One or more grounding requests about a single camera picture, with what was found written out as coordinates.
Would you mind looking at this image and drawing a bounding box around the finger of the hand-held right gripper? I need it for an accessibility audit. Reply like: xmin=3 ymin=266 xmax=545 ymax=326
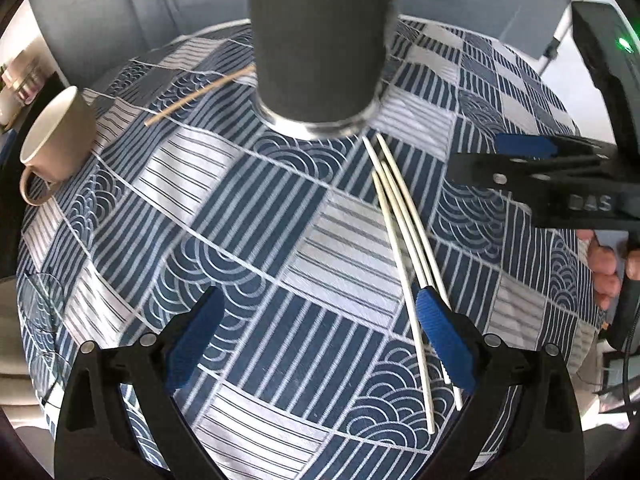
xmin=495 ymin=132 xmax=618 ymax=161
xmin=446 ymin=152 xmax=615 ymax=197

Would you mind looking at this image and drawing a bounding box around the black cylindrical utensil holder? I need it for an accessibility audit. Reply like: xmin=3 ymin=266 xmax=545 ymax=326
xmin=243 ymin=0 xmax=401 ymax=139

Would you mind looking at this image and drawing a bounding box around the blue white patterned tablecloth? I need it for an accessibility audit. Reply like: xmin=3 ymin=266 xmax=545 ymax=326
xmin=15 ymin=17 xmax=608 ymax=480

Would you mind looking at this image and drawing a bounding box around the white chopstick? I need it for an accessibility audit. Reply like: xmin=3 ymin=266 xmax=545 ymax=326
xmin=380 ymin=160 xmax=436 ymax=288
xmin=363 ymin=136 xmax=426 ymax=288
xmin=372 ymin=172 xmax=437 ymax=435
xmin=376 ymin=132 xmax=463 ymax=410

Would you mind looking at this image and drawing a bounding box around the black cable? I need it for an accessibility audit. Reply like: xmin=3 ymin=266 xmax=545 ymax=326
xmin=595 ymin=350 xmax=640 ymax=416

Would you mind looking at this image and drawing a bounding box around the beige ceramic cup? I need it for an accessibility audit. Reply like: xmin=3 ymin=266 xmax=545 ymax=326
xmin=19 ymin=85 xmax=98 ymax=207

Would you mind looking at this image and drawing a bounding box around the person's right hand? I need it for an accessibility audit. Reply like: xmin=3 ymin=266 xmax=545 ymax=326
xmin=575 ymin=229 xmax=626 ymax=312

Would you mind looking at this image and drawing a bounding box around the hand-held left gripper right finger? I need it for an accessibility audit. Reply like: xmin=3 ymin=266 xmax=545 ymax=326
xmin=415 ymin=285 xmax=586 ymax=480

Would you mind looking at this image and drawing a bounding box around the wooden chopstick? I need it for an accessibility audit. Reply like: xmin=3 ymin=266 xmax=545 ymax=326
xmin=144 ymin=64 xmax=257 ymax=127

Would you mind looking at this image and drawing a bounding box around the clear drinking glass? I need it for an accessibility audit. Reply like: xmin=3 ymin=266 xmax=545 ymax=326
xmin=16 ymin=271 xmax=71 ymax=361

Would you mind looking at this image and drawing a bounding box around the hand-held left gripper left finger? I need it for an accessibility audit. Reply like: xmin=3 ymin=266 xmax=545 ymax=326
xmin=55 ymin=286 xmax=227 ymax=480

